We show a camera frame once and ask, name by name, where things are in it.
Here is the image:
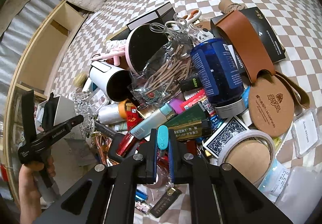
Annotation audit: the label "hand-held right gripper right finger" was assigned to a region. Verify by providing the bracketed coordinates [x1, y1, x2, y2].
[168, 128, 290, 224]

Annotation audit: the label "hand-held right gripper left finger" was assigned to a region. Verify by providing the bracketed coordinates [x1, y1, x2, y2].
[38, 128, 158, 224]

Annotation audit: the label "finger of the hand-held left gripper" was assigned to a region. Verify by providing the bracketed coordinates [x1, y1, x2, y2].
[35, 115, 84, 150]
[21, 89, 35, 145]

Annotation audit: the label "small teal plastic cutter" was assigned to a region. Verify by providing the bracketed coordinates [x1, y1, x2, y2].
[157, 125, 169, 151]

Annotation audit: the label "white storage box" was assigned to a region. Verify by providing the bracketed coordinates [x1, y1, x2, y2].
[36, 96, 76, 136]

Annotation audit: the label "person's left hand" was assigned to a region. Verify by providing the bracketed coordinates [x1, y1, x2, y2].
[19, 156, 56, 217]

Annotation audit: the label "black neck pillow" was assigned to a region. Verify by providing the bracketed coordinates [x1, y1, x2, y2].
[41, 92, 55, 130]

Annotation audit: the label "silver tiara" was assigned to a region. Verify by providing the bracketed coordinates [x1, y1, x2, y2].
[72, 90, 95, 138]

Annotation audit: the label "pile of lighters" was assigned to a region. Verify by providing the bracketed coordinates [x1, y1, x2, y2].
[113, 88, 217, 164]

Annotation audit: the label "press-on nails box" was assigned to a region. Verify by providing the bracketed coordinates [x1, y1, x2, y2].
[88, 88, 110, 112]

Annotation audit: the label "white bottle orange cap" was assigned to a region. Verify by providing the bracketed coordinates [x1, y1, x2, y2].
[98, 100, 127, 124]

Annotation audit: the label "yellow sponge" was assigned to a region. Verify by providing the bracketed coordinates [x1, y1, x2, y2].
[74, 73, 88, 88]

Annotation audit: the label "blue playing cards pack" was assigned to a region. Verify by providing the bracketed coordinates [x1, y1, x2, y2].
[202, 116, 249, 157]

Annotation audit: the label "wooden bedside shelf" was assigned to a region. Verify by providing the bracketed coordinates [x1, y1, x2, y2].
[6, 0, 88, 164]

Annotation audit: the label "white cylindrical flask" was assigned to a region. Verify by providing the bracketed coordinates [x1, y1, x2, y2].
[89, 60, 132, 103]

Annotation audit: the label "round tan disc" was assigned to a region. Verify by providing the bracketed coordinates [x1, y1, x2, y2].
[226, 139, 272, 180]

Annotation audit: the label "grey curtain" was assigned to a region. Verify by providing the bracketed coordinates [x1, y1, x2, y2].
[0, 0, 54, 104]

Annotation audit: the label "white tape roll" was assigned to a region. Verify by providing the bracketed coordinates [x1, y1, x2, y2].
[217, 129, 276, 187]

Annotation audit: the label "blue bottle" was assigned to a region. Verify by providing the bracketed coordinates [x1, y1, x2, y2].
[190, 37, 246, 119]

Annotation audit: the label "white knitted item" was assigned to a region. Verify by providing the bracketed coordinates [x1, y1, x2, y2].
[105, 38, 129, 55]

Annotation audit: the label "teal white packet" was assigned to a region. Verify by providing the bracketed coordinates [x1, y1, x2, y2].
[258, 157, 293, 200]

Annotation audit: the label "pink round stand mirror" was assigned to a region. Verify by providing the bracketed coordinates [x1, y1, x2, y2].
[91, 24, 173, 75]

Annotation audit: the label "round brown leather coaster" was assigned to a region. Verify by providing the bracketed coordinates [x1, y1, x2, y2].
[247, 75, 295, 138]

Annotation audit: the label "black gold-edged box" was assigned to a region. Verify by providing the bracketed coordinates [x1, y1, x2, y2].
[104, 25, 131, 43]

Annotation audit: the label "panda print card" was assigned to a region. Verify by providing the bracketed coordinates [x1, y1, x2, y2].
[195, 27, 215, 44]

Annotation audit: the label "frosted plastic box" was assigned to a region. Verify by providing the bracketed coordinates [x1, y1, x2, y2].
[274, 166, 322, 212]

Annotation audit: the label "clear box white label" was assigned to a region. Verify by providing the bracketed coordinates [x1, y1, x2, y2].
[291, 108, 319, 158]

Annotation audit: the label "brown leather case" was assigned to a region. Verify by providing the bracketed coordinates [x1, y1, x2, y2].
[216, 10, 277, 84]

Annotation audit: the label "black and white gift box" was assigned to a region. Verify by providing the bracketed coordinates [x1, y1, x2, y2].
[126, 2, 177, 31]

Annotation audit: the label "black flat box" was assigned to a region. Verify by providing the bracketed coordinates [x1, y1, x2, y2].
[210, 7, 287, 75]

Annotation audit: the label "brown folded umbrella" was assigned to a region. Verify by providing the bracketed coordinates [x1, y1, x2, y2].
[218, 0, 249, 14]

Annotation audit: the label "orange cord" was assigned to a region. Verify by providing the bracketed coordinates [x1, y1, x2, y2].
[91, 132, 112, 161]

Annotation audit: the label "brown tag keychain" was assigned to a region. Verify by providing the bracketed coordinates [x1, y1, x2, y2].
[149, 187, 183, 219]

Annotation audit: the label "clear bag of tan cords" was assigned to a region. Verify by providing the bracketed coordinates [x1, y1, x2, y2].
[127, 37, 195, 112]

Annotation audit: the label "clear handled scissors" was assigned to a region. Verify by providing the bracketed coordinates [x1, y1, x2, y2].
[149, 13, 189, 38]

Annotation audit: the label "brown leather strap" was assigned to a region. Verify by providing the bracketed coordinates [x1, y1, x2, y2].
[275, 70, 312, 109]

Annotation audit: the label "orange handled scissors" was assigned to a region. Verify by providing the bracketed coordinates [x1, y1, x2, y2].
[180, 8, 202, 26]

